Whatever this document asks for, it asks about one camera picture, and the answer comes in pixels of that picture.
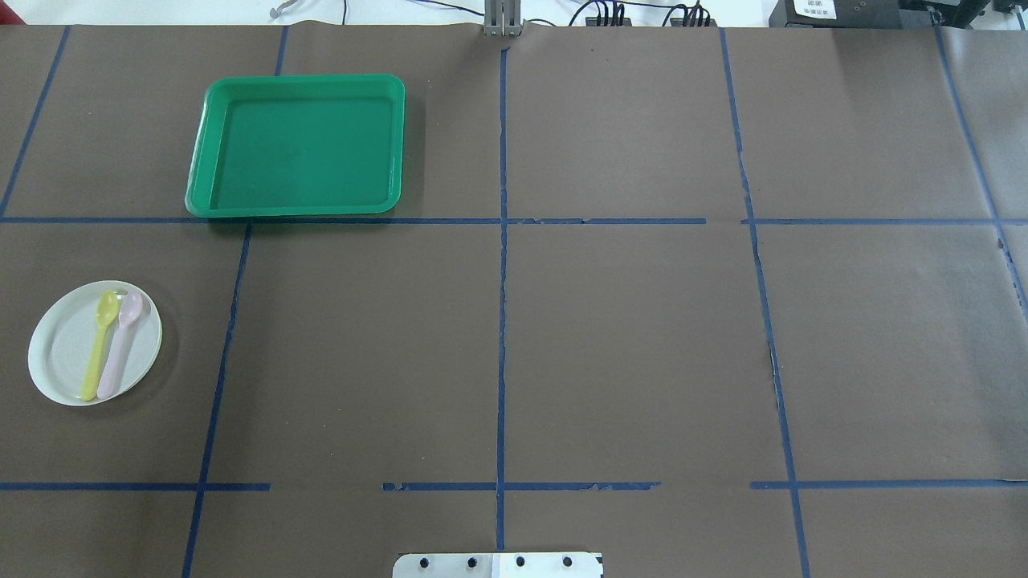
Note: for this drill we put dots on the pink plastic spoon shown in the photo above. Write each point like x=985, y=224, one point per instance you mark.
x=131, y=308

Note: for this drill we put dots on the yellow plastic spoon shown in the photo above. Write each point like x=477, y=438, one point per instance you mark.
x=105, y=314

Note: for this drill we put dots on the white round plate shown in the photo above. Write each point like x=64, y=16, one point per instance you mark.
x=61, y=343

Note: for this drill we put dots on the green plastic tray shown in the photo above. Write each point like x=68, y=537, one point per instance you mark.
x=298, y=145

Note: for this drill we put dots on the black equipment box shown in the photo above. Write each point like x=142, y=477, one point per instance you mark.
x=885, y=15

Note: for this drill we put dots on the grey metal camera post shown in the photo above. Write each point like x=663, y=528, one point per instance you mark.
x=502, y=18

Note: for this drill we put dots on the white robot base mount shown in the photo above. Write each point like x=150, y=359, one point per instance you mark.
x=500, y=564

